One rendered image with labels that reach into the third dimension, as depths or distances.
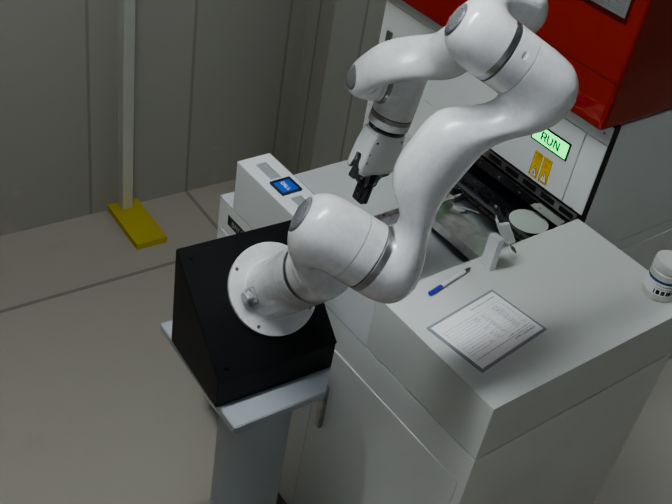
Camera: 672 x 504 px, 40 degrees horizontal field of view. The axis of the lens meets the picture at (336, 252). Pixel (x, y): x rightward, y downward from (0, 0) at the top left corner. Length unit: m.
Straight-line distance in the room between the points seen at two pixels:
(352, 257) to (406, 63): 0.41
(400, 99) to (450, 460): 0.72
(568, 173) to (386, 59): 0.74
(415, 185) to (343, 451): 0.97
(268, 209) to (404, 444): 0.62
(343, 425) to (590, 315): 0.62
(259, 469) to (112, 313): 1.24
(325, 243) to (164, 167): 2.27
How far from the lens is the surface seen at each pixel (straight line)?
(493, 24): 1.37
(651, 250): 2.76
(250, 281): 1.81
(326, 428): 2.28
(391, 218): 2.36
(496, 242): 2.02
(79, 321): 3.21
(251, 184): 2.23
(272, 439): 2.07
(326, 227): 1.46
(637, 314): 2.10
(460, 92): 2.51
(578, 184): 2.30
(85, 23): 3.26
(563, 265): 2.15
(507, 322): 1.94
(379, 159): 1.87
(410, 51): 1.71
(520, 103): 1.41
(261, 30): 3.59
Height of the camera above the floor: 2.20
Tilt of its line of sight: 38 degrees down
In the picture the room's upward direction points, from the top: 11 degrees clockwise
